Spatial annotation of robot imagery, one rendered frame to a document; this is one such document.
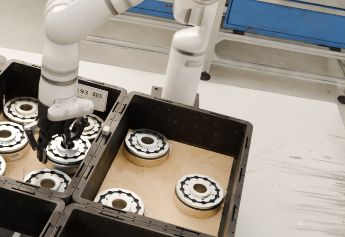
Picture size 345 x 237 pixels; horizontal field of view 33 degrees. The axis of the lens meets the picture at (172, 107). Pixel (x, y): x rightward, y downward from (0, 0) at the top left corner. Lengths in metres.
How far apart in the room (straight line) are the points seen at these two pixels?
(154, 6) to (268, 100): 1.38
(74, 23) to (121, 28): 2.65
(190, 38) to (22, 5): 2.45
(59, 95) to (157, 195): 0.31
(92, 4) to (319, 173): 0.89
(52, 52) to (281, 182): 0.76
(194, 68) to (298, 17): 1.76
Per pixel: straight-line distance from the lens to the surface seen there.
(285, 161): 1.66
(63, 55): 1.09
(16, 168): 1.28
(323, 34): 3.27
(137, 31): 3.67
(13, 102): 1.42
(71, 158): 1.23
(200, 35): 1.46
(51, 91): 1.12
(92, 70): 1.86
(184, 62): 1.48
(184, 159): 1.35
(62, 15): 1.03
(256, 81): 3.42
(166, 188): 1.27
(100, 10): 1.04
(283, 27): 3.22
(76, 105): 1.11
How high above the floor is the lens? 1.67
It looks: 34 degrees down
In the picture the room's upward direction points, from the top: 12 degrees clockwise
